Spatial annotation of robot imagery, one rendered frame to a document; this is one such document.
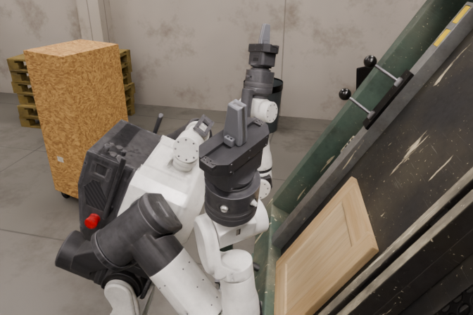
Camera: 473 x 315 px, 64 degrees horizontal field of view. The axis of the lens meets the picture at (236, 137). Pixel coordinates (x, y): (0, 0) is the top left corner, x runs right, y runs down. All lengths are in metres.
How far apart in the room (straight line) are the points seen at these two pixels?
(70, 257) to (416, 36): 1.26
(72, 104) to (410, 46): 2.22
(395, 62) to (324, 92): 3.50
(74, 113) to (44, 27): 3.26
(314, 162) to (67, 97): 1.92
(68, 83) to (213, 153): 2.38
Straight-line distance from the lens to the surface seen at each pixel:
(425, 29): 1.41
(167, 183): 0.91
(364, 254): 0.94
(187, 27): 5.02
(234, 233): 0.65
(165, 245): 0.80
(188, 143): 0.89
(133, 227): 0.79
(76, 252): 1.22
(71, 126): 2.99
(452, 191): 0.73
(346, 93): 1.21
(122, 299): 1.22
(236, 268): 0.72
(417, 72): 1.18
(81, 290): 2.67
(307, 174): 1.53
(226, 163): 0.50
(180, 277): 0.81
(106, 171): 0.95
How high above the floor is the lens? 1.81
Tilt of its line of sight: 25 degrees down
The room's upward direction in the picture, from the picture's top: straight up
